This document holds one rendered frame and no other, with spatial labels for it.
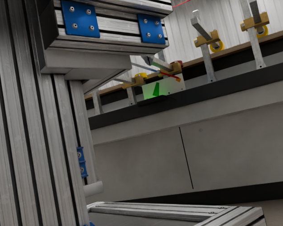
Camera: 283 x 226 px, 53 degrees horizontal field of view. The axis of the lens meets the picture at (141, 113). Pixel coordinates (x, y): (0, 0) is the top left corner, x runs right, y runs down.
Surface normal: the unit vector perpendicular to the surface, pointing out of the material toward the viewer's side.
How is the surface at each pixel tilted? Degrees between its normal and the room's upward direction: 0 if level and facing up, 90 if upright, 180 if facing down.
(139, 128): 90
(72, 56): 90
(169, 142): 90
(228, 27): 90
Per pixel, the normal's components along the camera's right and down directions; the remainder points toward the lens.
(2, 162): 0.61, -0.22
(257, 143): -0.44, -0.02
